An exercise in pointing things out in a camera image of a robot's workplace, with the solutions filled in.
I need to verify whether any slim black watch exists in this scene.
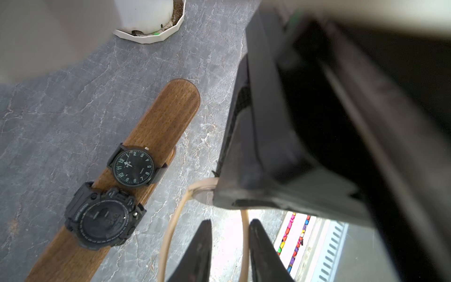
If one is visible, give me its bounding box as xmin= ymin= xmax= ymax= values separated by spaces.
xmin=107 ymin=143 xmax=169 ymax=188

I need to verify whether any potted green plant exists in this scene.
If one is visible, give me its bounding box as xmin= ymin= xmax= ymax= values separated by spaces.
xmin=113 ymin=0 xmax=186 ymax=44

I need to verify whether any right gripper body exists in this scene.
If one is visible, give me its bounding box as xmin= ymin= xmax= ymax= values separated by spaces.
xmin=213 ymin=7 xmax=451 ymax=282

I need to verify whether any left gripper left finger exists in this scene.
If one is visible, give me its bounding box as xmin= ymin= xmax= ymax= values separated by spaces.
xmin=168 ymin=220 xmax=213 ymax=282

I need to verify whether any chunky black watch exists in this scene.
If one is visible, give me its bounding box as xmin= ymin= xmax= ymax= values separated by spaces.
xmin=65 ymin=182 xmax=146 ymax=250

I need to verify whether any white vented cable duct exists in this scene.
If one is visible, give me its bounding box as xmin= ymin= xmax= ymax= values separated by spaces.
xmin=310 ymin=220 xmax=349 ymax=282

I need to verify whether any beige watch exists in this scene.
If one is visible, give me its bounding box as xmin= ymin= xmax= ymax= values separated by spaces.
xmin=157 ymin=177 xmax=250 ymax=282

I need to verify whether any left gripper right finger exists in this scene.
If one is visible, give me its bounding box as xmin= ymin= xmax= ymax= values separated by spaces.
xmin=249 ymin=219 xmax=294 ymax=282

